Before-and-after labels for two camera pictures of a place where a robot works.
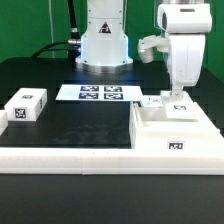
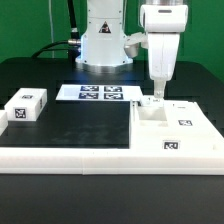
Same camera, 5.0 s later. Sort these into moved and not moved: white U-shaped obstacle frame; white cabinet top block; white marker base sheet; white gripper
Moved: white gripper
Not moved: white U-shaped obstacle frame; white cabinet top block; white marker base sheet
